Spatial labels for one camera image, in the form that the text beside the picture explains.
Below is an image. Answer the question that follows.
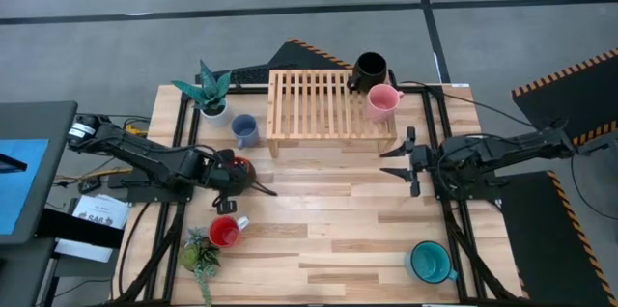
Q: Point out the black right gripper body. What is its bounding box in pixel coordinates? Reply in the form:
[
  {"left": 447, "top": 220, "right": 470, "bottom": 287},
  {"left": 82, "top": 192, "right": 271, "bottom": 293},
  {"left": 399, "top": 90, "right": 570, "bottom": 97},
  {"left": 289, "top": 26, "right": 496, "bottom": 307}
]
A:
[{"left": 404, "top": 126, "right": 438, "bottom": 198}]

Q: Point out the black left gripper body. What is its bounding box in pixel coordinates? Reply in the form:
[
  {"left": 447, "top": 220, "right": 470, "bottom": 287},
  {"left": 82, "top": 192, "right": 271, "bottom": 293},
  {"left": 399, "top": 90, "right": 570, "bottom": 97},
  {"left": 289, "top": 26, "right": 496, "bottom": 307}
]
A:
[{"left": 206, "top": 148, "right": 258, "bottom": 216}]

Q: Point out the blue-grey coffee mug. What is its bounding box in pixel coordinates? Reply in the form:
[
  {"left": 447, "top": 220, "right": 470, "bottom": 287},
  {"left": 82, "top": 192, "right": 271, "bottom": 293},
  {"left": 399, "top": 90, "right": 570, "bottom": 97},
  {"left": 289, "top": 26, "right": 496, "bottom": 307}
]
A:
[{"left": 230, "top": 113, "right": 261, "bottom": 151}]

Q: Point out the pink coffee mug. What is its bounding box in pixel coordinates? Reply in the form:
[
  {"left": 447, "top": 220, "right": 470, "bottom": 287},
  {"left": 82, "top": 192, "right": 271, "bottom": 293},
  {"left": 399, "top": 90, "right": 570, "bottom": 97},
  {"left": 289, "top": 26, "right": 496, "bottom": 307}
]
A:
[{"left": 365, "top": 83, "right": 406, "bottom": 125}]

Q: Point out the red mug with white handle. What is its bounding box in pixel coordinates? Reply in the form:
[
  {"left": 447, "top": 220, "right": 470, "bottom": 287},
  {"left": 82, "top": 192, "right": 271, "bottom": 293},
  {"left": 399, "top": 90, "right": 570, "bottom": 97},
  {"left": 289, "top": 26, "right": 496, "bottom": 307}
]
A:
[{"left": 208, "top": 214, "right": 251, "bottom": 250}]

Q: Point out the black coffee mug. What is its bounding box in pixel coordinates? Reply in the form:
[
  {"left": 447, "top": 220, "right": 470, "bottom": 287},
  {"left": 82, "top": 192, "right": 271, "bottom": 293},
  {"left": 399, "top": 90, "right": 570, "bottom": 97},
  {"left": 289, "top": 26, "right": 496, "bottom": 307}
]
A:
[{"left": 346, "top": 51, "right": 389, "bottom": 94}]

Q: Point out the teal speckled coffee mug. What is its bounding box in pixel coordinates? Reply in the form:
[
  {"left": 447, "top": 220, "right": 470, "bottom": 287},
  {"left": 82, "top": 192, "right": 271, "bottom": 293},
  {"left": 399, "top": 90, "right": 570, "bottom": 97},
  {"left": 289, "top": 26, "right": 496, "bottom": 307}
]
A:
[{"left": 404, "top": 240, "right": 460, "bottom": 286}]

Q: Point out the snake plant in white pot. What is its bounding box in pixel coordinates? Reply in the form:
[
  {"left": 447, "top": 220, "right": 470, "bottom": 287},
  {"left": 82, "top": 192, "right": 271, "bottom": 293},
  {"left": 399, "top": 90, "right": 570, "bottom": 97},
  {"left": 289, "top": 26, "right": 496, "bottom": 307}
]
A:
[{"left": 170, "top": 59, "right": 235, "bottom": 128}]

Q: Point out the wooden slatted rack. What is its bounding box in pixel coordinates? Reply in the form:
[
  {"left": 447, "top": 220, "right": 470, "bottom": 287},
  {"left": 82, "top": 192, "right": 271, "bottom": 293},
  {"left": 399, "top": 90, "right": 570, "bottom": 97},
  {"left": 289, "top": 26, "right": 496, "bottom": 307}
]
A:
[{"left": 266, "top": 69, "right": 399, "bottom": 159}]

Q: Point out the small artificial succulent plant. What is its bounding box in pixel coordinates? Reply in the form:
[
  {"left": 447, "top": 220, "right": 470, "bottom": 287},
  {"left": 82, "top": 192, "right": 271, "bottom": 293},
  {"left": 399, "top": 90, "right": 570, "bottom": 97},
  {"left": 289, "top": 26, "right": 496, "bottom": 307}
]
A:
[{"left": 178, "top": 226, "right": 223, "bottom": 307}]

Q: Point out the white printed paper sheet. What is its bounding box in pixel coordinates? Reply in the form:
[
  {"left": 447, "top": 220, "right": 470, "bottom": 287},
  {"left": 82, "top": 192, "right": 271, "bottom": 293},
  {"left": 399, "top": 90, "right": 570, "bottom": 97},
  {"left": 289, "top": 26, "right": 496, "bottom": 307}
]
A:
[{"left": 71, "top": 193, "right": 130, "bottom": 230}]

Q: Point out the black mat with hazard stripes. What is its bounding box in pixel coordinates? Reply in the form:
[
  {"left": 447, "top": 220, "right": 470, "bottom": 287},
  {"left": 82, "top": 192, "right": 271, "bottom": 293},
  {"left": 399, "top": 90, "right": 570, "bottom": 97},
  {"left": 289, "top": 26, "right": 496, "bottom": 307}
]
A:
[
  {"left": 499, "top": 170, "right": 618, "bottom": 307},
  {"left": 511, "top": 48, "right": 618, "bottom": 147},
  {"left": 195, "top": 38, "right": 356, "bottom": 86}
]

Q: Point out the black power adapter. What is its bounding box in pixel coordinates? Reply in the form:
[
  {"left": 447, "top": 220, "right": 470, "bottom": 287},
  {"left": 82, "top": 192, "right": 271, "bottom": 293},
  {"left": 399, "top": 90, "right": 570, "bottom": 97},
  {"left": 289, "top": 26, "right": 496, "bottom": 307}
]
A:
[{"left": 76, "top": 177, "right": 102, "bottom": 195}]

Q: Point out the grey workstation desk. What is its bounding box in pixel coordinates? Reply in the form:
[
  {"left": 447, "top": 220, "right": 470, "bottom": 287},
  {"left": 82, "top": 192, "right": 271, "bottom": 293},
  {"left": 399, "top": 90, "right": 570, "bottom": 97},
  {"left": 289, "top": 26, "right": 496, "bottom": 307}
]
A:
[{"left": 0, "top": 100, "right": 79, "bottom": 307}]

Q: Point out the blue sheet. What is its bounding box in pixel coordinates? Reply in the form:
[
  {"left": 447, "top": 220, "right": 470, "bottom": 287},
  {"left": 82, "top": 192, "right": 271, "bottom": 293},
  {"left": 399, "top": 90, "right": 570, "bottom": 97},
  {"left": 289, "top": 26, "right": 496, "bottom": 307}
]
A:
[{"left": 0, "top": 138, "right": 50, "bottom": 237}]

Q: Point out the long black cable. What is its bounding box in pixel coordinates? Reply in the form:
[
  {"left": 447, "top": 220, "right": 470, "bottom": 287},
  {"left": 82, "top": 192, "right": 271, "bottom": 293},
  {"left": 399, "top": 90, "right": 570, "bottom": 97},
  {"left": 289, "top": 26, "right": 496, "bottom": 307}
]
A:
[{"left": 398, "top": 79, "right": 551, "bottom": 129}]

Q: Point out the yellow cable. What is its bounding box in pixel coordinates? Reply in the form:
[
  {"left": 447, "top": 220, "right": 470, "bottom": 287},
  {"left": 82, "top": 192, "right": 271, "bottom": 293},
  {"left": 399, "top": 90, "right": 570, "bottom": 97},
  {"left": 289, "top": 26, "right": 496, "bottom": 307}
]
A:
[{"left": 51, "top": 123, "right": 149, "bottom": 187}]

